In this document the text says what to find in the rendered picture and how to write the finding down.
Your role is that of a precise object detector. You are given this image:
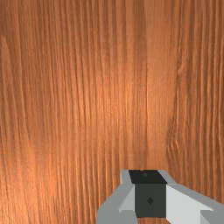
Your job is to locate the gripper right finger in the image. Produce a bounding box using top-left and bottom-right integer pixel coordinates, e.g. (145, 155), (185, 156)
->
(150, 169), (224, 224)

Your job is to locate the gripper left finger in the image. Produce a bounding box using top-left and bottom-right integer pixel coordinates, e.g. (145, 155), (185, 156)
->
(96, 169), (151, 224)

